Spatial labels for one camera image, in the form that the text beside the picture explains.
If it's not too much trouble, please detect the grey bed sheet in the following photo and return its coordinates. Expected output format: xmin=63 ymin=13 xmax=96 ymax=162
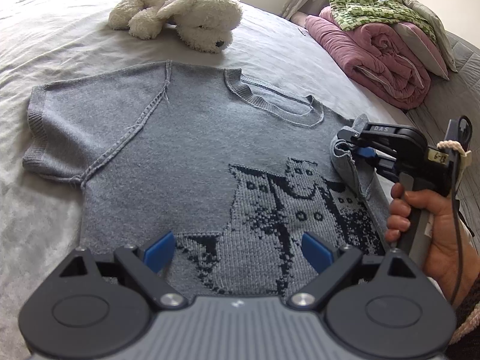
xmin=1 ymin=0 xmax=408 ymax=359

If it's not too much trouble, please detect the white plush dog toy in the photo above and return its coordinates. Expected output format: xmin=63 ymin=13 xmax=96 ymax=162
xmin=108 ymin=0 xmax=242 ymax=54

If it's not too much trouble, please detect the grey knitted cat sweater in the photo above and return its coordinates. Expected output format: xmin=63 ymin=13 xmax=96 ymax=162
xmin=24 ymin=61 xmax=387 ymax=297

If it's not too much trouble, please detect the green patterned cloth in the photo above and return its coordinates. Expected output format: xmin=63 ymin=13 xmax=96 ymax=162
xmin=328 ymin=0 xmax=437 ymax=43

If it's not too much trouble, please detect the person's right hand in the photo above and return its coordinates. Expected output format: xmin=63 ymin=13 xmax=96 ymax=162
xmin=385 ymin=183 xmax=479 ymax=307

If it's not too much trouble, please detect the grey quilted blanket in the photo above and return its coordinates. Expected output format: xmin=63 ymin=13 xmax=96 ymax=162
xmin=407 ymin=33 xmax=480 ymax=233

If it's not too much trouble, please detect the pink folded quilt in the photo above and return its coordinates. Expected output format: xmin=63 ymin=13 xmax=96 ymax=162
xmin=305 ymin=7 xmax=431 ymax=110

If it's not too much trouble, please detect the grey pillow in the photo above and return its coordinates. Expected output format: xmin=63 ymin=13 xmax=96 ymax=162
xmin=391 ymin=0 xmax=457 ymax=80

